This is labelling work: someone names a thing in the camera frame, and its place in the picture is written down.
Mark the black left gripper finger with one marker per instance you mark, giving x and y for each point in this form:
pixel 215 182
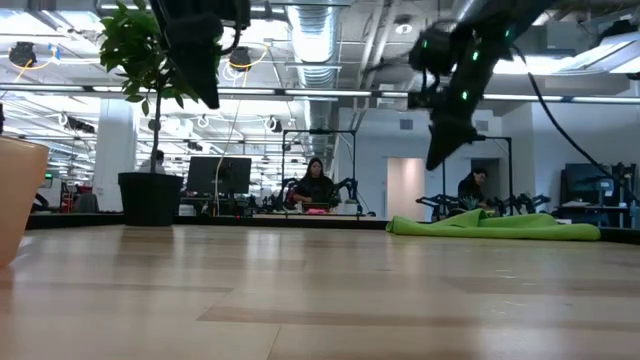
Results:
pixel 205 75

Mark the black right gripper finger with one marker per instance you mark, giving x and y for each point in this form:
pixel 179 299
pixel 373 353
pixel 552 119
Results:
pixel 447 142

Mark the smooth green microfiber towel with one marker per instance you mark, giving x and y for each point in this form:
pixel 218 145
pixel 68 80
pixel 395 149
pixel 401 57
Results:
pixel 500 231

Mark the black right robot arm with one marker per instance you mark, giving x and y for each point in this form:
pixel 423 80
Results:
pixel 490 45

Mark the black background robot arm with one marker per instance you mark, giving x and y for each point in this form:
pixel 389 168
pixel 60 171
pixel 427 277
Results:
pixel 287 192
pixel 520 202
pixel 435 202

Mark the black ceiling device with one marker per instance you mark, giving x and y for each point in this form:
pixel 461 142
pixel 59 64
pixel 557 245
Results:
pixel 242 59
pixel 22 54

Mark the person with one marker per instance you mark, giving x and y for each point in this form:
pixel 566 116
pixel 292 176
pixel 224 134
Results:
pixel 157 162
pixel 470 192
pixel 315 190

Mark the long ceiling light strip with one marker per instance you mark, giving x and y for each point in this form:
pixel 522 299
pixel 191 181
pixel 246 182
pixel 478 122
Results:
pixel 520 97
pixel 300 92

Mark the pale pink door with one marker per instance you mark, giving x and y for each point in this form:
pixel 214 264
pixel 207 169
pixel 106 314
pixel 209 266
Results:
pixel 405 190

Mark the green leafy indoor tree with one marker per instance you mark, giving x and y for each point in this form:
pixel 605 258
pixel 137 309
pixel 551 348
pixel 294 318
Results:
pixel 130 50

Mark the black computer monitor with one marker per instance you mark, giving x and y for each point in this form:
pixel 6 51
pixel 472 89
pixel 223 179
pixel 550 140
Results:
pixel 220 175

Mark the round ceiling smoke detector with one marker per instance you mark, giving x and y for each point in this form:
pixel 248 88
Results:
pixel 404 27

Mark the white building column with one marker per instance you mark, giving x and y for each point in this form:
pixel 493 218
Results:
pixel 115 160

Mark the black plant pot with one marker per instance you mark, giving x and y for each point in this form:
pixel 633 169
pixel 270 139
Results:
pixel 150 200

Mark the black monitor on desk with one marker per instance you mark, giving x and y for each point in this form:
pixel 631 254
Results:
pixel 585 182

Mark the wooden background workbench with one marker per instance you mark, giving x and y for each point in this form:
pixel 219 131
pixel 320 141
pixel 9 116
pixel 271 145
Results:
pixel 310 216

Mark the grey wall air vent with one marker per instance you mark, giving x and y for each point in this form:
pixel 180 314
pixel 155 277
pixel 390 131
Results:
pixel 406 124

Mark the black metal rig frame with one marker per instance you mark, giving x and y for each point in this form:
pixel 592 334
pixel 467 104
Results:
pixel 500 139
pixel 320 131

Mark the silver corrugated ceiling duct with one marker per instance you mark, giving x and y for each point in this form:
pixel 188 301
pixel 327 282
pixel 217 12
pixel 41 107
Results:
pixel 315 35

